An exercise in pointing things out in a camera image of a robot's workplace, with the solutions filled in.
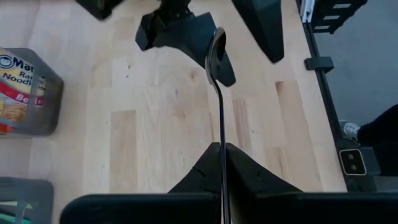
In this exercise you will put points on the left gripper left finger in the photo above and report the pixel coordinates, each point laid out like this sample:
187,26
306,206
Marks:
205,180

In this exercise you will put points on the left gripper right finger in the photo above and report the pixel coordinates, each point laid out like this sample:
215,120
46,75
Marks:
248,180

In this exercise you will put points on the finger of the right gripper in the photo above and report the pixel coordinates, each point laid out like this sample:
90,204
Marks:
183,31
264,28

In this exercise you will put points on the dark metal spoon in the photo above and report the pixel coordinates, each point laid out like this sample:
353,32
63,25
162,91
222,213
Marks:
213,67

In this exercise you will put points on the black table clip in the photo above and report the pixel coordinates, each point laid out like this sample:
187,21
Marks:
320,63

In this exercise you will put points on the black slotted box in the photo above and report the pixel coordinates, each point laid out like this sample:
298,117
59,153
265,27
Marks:
357,6

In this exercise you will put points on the person's shoe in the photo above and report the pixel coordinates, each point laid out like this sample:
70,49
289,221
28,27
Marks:
351,130

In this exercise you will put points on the person's leg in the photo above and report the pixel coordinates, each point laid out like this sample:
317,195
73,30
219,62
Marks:
382,130

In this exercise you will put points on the grey plastic bin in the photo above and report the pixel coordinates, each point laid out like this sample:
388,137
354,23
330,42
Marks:
43,193
53,102

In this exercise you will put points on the white metal bracket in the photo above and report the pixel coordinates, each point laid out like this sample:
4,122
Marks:
307,11

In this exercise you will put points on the black white-edged camera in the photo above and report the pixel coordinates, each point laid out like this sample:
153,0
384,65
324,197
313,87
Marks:
353,161

